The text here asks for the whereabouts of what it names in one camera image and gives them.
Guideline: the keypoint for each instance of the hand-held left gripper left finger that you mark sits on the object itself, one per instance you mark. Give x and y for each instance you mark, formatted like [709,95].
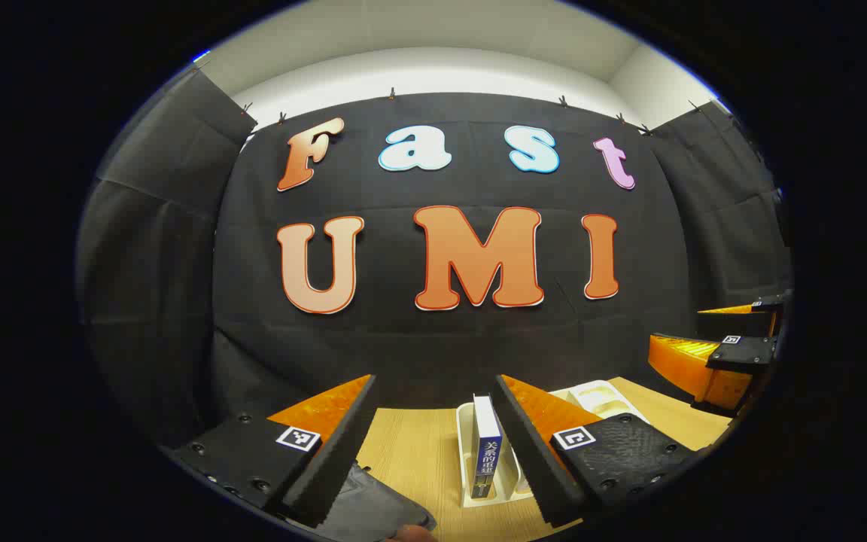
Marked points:
[336,467]

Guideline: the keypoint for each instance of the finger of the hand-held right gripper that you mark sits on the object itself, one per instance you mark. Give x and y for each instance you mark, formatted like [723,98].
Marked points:
[693,369]
[742,324]

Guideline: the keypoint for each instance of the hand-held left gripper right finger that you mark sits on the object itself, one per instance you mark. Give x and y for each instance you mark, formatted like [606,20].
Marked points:
[535,467]

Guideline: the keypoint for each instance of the blue cover book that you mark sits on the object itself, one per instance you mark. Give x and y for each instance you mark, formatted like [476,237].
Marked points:
[488,452]

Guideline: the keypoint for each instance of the grey schoolbag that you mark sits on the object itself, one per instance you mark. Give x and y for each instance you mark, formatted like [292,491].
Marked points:
[373,504]

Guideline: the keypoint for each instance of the cream plastic bookshelf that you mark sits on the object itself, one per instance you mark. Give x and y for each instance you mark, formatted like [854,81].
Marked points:
[606,399]

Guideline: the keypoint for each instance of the black backdrop cloth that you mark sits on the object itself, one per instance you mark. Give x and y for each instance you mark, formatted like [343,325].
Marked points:
[418,339]

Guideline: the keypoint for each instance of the row of small cloth clips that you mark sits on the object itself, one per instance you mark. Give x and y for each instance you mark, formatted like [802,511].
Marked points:
[392,93]

